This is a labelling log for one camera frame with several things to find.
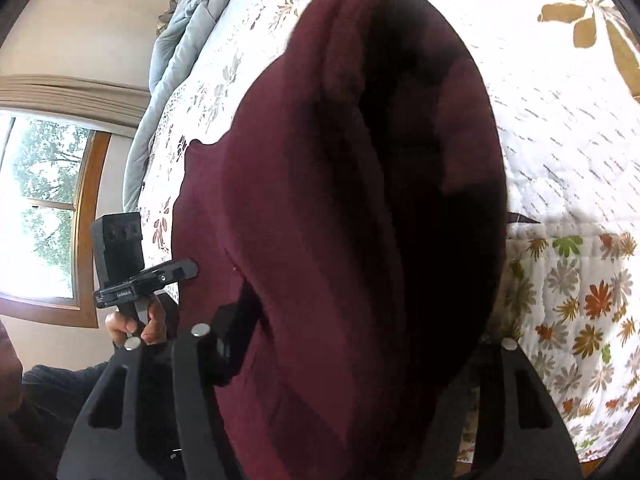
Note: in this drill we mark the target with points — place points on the person's left forearm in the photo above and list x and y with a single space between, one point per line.
60 382

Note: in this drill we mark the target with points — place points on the wooden framed window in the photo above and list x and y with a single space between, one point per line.
45 210

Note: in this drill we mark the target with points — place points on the person's left hand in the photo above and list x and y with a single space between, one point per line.
155 320

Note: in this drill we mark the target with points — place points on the grey-blue comforter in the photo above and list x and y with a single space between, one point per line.
170 60

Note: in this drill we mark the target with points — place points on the beige curtain valance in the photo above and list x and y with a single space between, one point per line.
65 97

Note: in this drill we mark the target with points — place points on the white floral quilt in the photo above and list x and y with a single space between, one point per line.
560 125

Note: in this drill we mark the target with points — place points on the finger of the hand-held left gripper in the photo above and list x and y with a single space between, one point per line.
172 271

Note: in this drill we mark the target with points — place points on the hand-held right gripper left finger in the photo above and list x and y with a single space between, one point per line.
225 332

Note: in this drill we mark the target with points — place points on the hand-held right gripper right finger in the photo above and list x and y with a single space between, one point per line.
520 390

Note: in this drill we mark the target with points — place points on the maroon pants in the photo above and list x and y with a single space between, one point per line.
325 210

